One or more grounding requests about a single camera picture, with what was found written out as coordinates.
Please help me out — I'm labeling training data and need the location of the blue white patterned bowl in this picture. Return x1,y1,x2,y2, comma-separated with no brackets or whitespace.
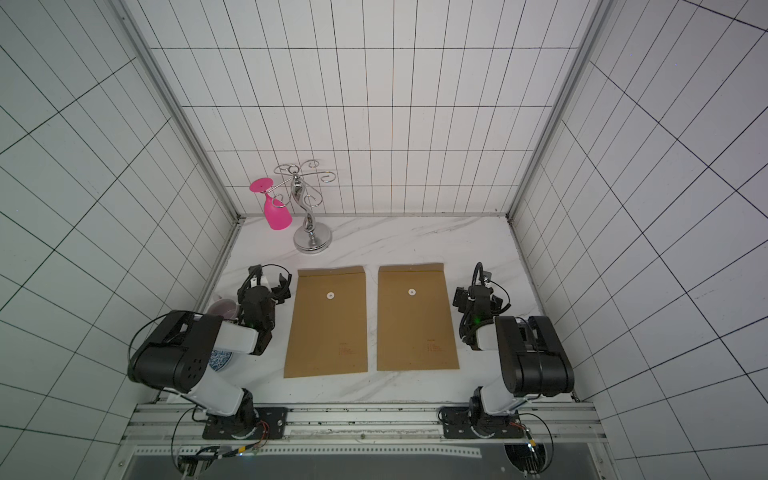
208,349,233,372

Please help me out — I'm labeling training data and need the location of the pink wine glass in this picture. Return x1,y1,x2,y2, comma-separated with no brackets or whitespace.
249,177,292,231

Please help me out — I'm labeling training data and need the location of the brown file bag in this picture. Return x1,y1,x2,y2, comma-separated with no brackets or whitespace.
284,266,368,378
376,263,459,372

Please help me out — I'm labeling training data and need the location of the pale pink mug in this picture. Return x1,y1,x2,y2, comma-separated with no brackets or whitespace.
206,298,239,322

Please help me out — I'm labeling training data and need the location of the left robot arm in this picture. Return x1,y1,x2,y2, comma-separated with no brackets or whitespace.
128,265,292,442

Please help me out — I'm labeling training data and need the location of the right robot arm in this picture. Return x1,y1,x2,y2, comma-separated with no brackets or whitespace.
438,279,575,440

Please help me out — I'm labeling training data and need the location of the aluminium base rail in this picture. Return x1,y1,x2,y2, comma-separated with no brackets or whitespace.
122,402,607,447

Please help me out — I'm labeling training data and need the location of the chrome glass rack stand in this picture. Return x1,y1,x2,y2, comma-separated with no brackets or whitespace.
273,158,337,254

